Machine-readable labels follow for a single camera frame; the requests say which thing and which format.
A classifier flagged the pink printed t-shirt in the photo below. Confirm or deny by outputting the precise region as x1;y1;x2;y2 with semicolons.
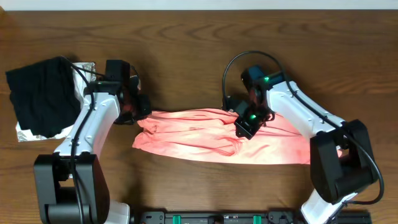
132;108;310;165

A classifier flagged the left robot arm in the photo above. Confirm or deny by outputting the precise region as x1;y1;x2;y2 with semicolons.
34;60;152;223

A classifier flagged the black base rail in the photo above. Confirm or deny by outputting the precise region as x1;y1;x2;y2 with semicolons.
133;207;373;224

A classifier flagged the white patterned folded garment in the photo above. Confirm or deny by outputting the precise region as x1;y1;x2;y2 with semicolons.
16;62;96;142

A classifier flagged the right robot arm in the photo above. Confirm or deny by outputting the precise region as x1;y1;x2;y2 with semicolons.
225;66;384;223

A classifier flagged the folded black garment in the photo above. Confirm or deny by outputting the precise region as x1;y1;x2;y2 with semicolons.
6;57;81;138

